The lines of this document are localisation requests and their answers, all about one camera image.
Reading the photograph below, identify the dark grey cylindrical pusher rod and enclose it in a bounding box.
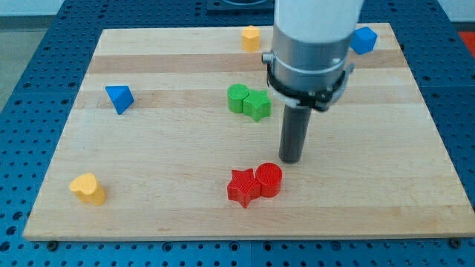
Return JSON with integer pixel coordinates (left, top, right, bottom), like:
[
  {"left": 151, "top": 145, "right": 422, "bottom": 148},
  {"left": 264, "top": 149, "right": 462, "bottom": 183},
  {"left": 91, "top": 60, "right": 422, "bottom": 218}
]
[{"left": 279, "top": 106, "right": 311, "bottom": 163}]

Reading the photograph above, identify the blue cube block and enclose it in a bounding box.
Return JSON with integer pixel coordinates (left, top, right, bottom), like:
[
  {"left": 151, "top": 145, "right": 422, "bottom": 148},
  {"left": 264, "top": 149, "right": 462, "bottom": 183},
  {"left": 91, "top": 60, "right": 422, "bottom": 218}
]
[{"left": 350, "top": 27, "right": 378, "bottom": 55}]

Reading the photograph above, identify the blue triangle block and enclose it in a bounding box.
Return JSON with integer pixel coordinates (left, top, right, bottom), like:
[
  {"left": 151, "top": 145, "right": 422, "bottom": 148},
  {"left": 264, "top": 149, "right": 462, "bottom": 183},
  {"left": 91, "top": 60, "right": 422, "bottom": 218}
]
[{"left": 105, "top": 85, "right": 134, "bottom": 115}]

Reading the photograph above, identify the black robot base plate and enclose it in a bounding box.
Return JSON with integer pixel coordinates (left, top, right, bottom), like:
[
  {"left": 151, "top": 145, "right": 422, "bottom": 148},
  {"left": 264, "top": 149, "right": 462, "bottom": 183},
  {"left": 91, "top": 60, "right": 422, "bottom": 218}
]
[{"left": 206, "top": 0, "right": 275, "bottom": 14}]

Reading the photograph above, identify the green star block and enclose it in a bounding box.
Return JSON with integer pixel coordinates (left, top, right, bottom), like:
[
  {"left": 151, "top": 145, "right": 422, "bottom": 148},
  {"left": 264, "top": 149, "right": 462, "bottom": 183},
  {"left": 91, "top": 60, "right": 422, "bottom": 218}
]
[{"left": 243, "top": 90, "right": 272, "bottom": 122}]

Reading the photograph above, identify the light wooden board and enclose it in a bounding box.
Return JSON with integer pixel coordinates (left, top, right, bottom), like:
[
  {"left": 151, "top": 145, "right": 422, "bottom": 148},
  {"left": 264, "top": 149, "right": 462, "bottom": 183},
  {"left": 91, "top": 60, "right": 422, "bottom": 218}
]
[{"left": 23, "top": 23, "right": 474, "bottom": 241}]

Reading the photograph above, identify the green cylinder block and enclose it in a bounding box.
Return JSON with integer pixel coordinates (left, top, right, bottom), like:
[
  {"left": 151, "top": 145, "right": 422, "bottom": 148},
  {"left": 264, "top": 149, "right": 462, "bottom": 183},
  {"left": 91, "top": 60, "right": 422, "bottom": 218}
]
[{"left": 227, "top": 84, "right": 249, "bottom": 113}]

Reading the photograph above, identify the red star block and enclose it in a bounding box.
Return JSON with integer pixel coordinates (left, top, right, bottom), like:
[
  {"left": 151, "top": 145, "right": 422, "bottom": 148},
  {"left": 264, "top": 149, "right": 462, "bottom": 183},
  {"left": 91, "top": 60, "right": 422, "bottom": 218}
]
[{"left": 227, "top": 168, "right": 261, "bottom": 208}]

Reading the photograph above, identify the yellow heart block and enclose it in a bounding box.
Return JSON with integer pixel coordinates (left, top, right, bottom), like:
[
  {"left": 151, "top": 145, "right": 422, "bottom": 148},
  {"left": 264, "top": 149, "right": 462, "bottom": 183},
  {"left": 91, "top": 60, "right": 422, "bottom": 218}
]
[{"left": 69, "top": 173, "right": 106, "bottom": 205}]

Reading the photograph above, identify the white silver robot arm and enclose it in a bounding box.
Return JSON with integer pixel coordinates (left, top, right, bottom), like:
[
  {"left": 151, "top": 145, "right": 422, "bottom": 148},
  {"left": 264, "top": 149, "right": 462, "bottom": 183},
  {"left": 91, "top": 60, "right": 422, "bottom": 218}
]
[{"left": 261, "top": 0, "right": 364, "bottom": 163}]

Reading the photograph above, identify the yellow hexagon block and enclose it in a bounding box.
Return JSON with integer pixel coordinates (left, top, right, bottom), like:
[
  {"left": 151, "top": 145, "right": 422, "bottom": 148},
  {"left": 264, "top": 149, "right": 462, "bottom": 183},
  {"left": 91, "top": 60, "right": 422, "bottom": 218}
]
[{"left": 241, "top": 26, "right": 261, "bottom": 52}]

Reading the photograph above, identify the red cylinder block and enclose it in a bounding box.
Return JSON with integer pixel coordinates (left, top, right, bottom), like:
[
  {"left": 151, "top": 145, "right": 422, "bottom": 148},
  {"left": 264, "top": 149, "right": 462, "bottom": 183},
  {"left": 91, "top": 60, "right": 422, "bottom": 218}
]
[{"left": 255, "top": 162, "right": 283, "bottom": 198}]

